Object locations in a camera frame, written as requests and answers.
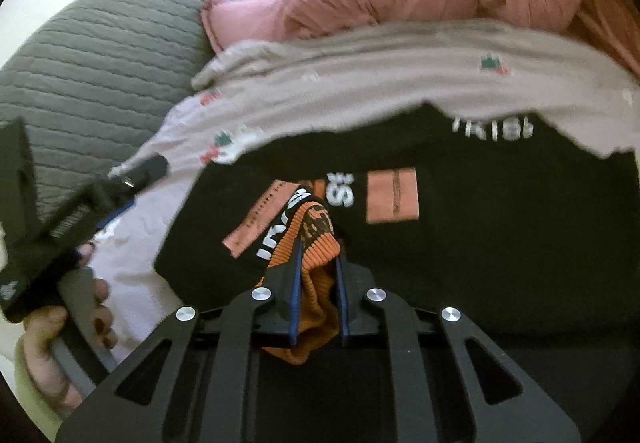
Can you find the person's left hand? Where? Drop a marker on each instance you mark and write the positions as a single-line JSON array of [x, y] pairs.
[[60, 337]]

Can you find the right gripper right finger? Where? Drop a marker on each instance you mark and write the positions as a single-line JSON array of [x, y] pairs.
[[505, 404]]

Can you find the beige strawberry print bedsheet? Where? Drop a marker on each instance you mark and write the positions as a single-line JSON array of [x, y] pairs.
[[482, 73]]

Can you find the grey quilted headboard cushion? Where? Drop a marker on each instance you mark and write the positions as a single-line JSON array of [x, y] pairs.
[[95, 82]]

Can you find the black printed sweater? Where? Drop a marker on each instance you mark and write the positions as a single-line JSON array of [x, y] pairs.
[[534, 236]]

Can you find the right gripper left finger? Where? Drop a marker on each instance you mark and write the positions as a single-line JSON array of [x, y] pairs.
[[194, 379]]

